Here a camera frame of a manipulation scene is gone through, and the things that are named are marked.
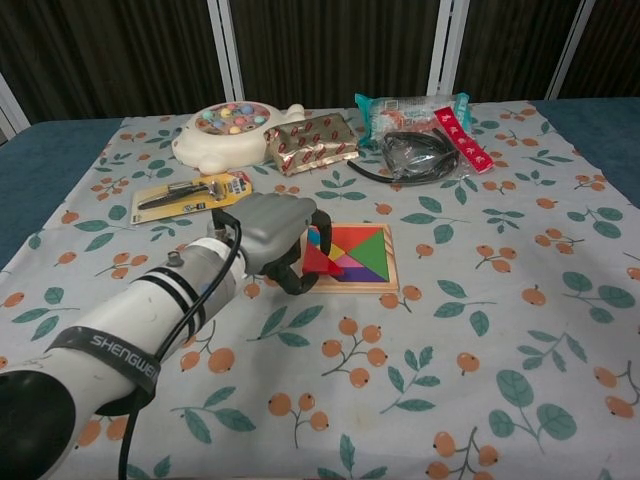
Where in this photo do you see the left black grey robot hand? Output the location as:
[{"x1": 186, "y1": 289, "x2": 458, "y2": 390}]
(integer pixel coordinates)
[{"x1": 232, "y1": 193, "x2": 334, "y2": 297}]

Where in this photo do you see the red triangle piece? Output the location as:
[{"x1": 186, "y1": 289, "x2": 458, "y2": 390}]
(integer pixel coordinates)
[{"x1": 301, "y1": 243, "x2": 342, "y2": 278}]

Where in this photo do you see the orange triangle tangram piece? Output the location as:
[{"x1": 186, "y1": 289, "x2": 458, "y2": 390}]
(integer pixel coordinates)
[{"x1": 329, "y1": 227, "x2": 385, "y2": 250}]

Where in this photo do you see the green triangle tangram piece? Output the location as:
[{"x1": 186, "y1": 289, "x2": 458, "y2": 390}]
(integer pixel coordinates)
[{"x1": 349, "y1": 228, "x2": 389, "y2": 274}]

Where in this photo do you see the wooden tangram puzzle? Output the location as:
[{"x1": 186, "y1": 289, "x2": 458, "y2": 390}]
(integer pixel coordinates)
[{"x1": 298, "y1": 223, "x2": 402, "y2": 296}]

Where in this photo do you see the gold red snack packet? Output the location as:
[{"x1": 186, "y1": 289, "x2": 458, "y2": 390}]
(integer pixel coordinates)
[{"x1": 263, "y1": 112, "x2": 360, "y2": 177}]

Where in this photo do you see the white whale fishing toy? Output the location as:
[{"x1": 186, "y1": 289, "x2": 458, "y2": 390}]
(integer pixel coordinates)
[{"x1": 171, "y1": 99, "x2": 307, "y2": 174}]

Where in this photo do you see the yellow carded razor pack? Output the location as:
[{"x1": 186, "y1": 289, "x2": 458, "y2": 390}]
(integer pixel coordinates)
[{"x1": 130, "y1": 170, "x2": 254, "y2": 226}]

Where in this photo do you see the teal snack bag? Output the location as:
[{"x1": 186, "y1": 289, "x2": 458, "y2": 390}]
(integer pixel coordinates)
[{"x1": 354, "y1": 91, "x2": 474, "y2": 150}]

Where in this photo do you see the floral print tablecloth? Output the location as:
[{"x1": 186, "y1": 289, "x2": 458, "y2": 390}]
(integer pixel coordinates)
[{"x1": 0, "y1": 101, "x2": 640, "y2": 480}]

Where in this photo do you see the red printed packet strip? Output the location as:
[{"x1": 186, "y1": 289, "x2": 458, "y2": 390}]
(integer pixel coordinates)
[{"x1": 432, "y1": 105, "x2": 494, "y2": 175}]

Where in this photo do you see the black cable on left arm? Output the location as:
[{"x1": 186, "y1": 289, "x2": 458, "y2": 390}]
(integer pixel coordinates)
[{"x1": 117, "y1": 208, "x2": 242, "y2": 480}]

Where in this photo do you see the bagged black cable bundle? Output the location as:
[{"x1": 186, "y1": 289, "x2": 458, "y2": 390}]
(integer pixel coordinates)
[{"x1": 347, "y1": 124, "x2": 469, "y2": 186}]

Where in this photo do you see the white partition post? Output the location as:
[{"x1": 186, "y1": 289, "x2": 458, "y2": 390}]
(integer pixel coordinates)
[
  {"x1": 426, "y1": 0, "x2": 472, "y2": 97},
  {"x1": 0, "y1": 74, "x2": 30, "y2": 142},
  {"x1": 543, "y1": 0, "x2": 602, "y2": 100},
  {"x1": 206, "y1": 0, "x2": 247, "y2": 102}
]

